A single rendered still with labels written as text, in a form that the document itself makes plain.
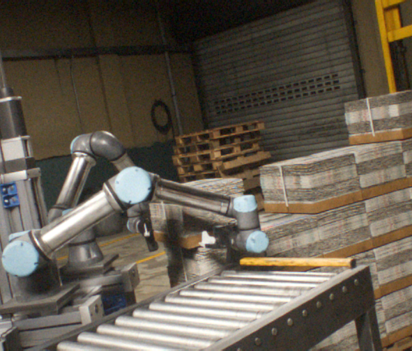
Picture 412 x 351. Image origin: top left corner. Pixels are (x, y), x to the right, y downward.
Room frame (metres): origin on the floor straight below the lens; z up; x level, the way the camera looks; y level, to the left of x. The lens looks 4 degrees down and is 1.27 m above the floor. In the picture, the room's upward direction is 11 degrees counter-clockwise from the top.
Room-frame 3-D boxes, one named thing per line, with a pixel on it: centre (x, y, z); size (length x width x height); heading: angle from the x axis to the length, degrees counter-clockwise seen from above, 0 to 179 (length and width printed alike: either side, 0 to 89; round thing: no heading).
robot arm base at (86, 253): (2.63, 0.56, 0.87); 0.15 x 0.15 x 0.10
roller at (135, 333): (1.55, 0.20, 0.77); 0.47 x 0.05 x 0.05; 46
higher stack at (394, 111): (3.21, -0.99, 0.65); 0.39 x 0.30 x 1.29; 28
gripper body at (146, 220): (2.96, 0.31, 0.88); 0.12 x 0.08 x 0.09; 26
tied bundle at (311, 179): (2.93, -0.47, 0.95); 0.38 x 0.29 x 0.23; 29
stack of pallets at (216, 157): (9.68, -0.30, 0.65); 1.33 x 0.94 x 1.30; 140
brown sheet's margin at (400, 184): (3.07, -0.73, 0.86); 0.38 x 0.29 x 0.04; 28
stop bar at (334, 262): (1.98, -0.23, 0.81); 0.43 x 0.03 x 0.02; 46
